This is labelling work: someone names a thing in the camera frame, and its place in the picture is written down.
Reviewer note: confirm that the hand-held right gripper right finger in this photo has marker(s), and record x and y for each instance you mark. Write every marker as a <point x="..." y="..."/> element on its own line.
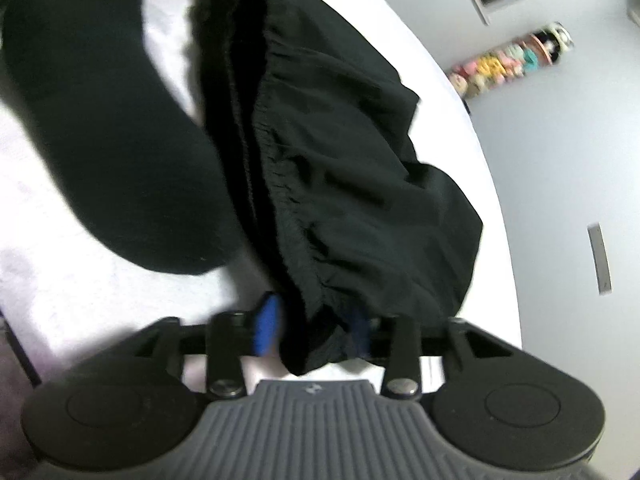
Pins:
<point x="359" y="332"/>

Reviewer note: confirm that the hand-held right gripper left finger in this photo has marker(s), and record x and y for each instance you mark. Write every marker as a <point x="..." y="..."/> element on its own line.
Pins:
<point x="266" y="325"/>

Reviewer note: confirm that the black shorts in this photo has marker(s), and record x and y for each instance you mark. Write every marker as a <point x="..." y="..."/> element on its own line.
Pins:
<point x="350" y="160"/>

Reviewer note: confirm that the person's left forearm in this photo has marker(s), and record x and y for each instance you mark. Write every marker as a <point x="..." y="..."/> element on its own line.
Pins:
<point x="110" y="125"/>

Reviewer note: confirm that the clear tube of plush toys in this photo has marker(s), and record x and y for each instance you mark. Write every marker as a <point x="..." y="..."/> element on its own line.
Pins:
<point x="492" y="70"/>

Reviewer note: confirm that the panda plush toy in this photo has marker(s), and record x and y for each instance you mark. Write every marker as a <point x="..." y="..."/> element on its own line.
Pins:
<point x="554" y="42"/>

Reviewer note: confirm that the grey wall plate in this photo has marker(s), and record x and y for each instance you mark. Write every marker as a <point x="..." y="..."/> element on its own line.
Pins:
<point x="599" y="259"/>

